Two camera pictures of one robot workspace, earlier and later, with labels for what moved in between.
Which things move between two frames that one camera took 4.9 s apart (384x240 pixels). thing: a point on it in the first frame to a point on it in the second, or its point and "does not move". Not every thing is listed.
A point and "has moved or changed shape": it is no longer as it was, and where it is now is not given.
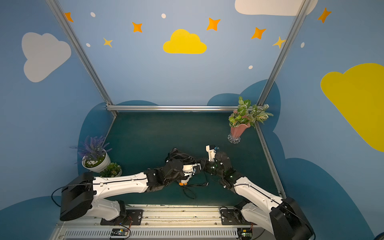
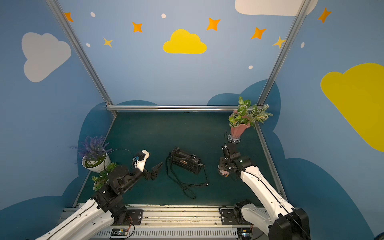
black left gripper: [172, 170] to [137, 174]
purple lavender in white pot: [95, 157] does not move
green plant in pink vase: [245, 117] does not move
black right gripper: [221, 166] to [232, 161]
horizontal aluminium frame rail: [170, 108] does not move
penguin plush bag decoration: [185, 178] has moved or changed shape
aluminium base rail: [203, 223] does not move
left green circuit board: [119, 232] does not move
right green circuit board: [245, 233] does not move
